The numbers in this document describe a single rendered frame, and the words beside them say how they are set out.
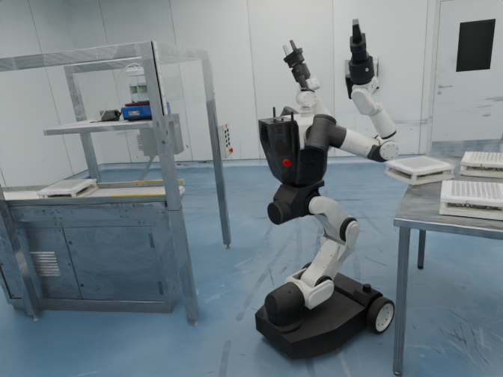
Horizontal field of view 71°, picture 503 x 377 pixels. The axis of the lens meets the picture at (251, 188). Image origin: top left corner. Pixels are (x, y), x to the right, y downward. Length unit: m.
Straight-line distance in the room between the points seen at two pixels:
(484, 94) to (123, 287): 4.97
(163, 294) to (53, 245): 0.76
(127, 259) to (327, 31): 4.18
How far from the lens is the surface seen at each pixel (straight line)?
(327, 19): 5.46
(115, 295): 2.55
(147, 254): 2.28
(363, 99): 1.45
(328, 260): 2.02
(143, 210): 2.10
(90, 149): 3.25
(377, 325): 2.17
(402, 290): 1.72
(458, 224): 1.54
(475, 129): 5.79
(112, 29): 6.52
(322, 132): 1.46
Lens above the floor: 1.42
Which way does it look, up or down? 18 degrees down
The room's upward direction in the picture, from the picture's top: 5 degrees counter-clockwise
